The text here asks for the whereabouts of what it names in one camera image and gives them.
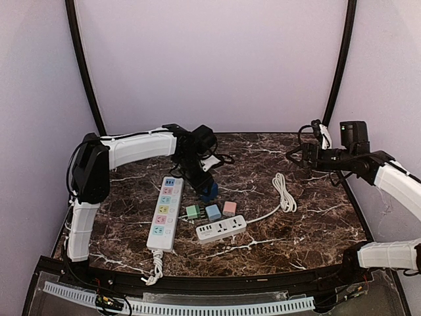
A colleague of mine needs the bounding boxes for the blue cube socket adapter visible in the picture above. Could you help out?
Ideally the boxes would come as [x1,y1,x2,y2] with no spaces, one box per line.
[200,182,218,203]

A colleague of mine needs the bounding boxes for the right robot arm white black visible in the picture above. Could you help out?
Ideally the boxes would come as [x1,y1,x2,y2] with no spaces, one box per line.
[286,142,420,276]

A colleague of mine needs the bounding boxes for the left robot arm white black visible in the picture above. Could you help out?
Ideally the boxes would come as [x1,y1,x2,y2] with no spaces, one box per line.
[66,124,222,262]

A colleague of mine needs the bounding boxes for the light blue plug adapter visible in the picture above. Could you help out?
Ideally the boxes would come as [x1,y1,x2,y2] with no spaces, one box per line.
[205,204,222,222]

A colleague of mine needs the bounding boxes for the green plug adapter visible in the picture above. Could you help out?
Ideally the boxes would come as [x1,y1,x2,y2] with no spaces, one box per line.
[186,205,201,220]

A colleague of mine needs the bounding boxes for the pink plug adapter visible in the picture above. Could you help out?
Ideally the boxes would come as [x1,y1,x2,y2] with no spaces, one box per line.
[222,201,237,217]

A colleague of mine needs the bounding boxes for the small white power strip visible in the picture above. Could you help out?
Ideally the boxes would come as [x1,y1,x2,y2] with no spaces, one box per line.
[196,215,247,244]

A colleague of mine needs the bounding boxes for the long white colourful power strip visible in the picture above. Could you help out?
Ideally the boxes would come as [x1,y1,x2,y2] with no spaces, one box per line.
[147,176,184,252]

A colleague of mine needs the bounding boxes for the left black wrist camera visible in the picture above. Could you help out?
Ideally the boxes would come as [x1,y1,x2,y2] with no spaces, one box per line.
[191,124,217,155]

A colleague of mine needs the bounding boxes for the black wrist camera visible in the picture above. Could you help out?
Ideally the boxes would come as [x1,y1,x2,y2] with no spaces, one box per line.
[339,120,370,154]
[191,124,217,155]

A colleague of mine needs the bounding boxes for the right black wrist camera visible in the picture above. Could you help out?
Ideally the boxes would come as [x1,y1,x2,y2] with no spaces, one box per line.
[339,120,370,154]

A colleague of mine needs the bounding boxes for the white coiled cable small strip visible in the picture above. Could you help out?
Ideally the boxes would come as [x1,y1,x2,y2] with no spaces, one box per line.
[246,172,297,224]

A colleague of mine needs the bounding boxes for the white cable long strip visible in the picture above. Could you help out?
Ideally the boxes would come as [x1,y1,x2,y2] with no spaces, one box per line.
[141,250,163,286]

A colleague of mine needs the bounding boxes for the black front table rail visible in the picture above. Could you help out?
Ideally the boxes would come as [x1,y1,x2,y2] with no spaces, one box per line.
[36,255,376,300]

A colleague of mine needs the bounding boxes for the white slotted cable duct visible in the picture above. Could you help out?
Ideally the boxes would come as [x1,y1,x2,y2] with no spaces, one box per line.
[43,281,315,315]

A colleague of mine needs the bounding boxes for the left black frame post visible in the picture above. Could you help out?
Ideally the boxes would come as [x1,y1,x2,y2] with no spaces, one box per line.
[64,0,107,136]

